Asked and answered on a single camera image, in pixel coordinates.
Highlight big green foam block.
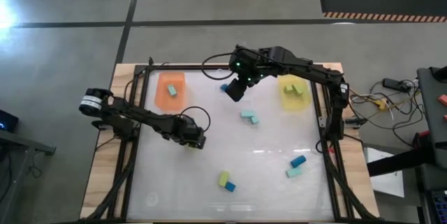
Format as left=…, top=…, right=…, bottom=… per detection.
left=218, top=170, right=231, bottom=188

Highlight black aluminium table frame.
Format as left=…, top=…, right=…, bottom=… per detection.
left=82, top=62, right=376, bottom=223

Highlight orange translucent plastic bin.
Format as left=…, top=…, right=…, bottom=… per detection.
left=154, top=72, right=188, bottom=112

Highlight grey desk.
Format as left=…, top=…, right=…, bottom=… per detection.
left=0, top=129, right=57, bottom=224

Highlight black keyboard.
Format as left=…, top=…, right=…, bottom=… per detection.
left=431, top=189, right=447, bottom=224

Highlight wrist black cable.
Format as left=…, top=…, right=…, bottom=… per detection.
left=201, top=52, right=238, bottom=81
left=179, top=106, right=212, bottom=133

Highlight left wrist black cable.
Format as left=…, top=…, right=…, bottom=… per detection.
left=179, top=106, right=212, bottom=133

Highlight white paper sheet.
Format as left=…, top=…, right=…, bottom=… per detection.
left=362, top=147, right=405, bottom=199

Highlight yellow translucent plastic bin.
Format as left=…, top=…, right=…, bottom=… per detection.
left=278, top=73, right=312, bottom=112

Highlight tangled black floor cables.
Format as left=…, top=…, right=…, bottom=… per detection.
left=345, top=77, right=425, bottom=148

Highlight black mat with hazard stripe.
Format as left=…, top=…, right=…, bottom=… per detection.
left=317, top=0, right=447, bottom=23

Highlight black support strut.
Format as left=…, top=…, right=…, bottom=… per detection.
left=366, top=147, right=436, bottom=178

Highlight blue cylinder foam block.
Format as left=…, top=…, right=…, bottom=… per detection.
left=290, top=155, right=307, bottom=169

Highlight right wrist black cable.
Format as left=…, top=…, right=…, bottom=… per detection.
left=201, top=52, right=238, bottom=81

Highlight black power adapter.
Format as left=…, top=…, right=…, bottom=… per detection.
left=382, top=77, right=411, bottom=92

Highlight dark device with blue light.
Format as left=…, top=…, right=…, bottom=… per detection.
left=0, top=110, right=19, bottom=133

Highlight long thin black cable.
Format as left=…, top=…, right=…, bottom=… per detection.
left=122, top=58, right=154, bottom=94

